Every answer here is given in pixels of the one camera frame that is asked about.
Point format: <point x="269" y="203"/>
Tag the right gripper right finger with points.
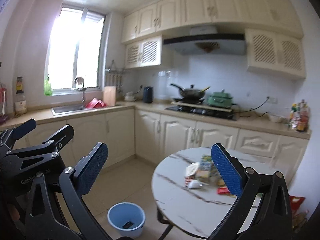
<point x="239" y="183"/>

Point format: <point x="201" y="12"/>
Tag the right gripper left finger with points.
<point x="76" y="182"/>

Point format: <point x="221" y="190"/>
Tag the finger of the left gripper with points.
<point x="14" y="134"/>
<point x="61" y="138"/>

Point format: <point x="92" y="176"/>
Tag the milk carton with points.
<point x="207" y="171"/>

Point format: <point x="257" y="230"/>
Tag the white wrapper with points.
<point x="195" y="184"/>

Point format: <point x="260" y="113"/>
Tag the red white checkered packet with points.
<point x="187" y="180"/>

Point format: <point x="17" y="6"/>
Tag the white red long package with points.
<point x="190" y="171"/>

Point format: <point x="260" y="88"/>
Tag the steel kitchen sink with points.
<point x="67" y="109"/>

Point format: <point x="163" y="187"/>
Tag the blue plastic trash bucket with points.
<point x="127" y="218"/>

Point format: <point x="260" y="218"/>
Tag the kitchen window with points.
<point x="74" y="49"/>

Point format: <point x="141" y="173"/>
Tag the oil bottle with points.
<point x="20" y="100"/>

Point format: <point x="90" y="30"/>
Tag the red basin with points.
<point x="95" y="103"/>

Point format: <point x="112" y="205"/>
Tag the green bottle on sill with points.
<point x="47" y="88"/>

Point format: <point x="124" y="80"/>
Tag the red paper bag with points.
<point x="295" y="203"/>

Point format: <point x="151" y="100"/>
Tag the round white marble table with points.
<point x="198" y="212"/>

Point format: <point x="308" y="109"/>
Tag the wooden cutting board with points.
<point x="109" y="96"/>

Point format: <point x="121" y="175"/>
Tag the lower cream cabinets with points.
<point x="154" y="136"/>

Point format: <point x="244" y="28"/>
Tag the cream cabinets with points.
<point x="272" y="31"/>
<point x="154" y="136"/>

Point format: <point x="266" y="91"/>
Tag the black gas stove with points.
<point x="204" y="110"/>

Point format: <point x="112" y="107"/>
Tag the green electric cooker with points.
<point x="220" y="99"/>

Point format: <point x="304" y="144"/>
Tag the condiment bottles group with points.
<point x="299" y="116"/>

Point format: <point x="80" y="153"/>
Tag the dark blue electric kettle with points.
<point x="148" y="94"/>

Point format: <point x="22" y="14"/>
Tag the black wok with lid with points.
<point x="190" y="92"/>

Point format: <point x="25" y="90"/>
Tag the upper cream cabinets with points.
<point x="272" y="31"/>

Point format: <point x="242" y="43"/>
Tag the range hood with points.
<point x="206" y="40"/>

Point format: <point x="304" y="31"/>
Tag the wall utensil rack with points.
<point x="114" y="76"/>

